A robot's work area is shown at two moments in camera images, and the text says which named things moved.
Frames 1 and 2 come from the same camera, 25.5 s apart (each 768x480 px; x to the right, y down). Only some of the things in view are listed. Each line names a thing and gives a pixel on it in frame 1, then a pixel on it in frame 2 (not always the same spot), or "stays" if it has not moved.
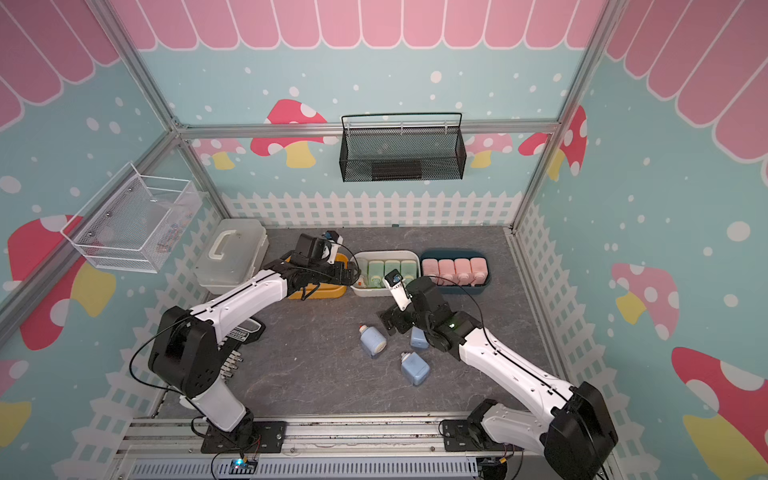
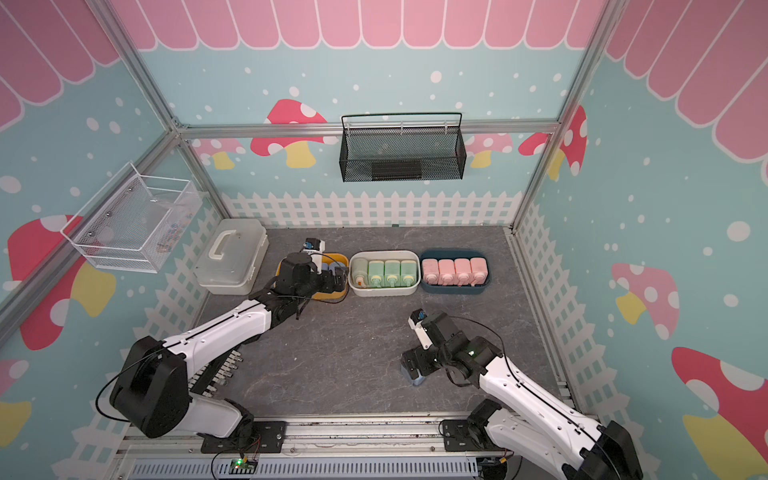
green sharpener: [409, 271] stays
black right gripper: [400, 324] -> [419, 354]
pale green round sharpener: [362, 282] stays
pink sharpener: [463, 271] stays
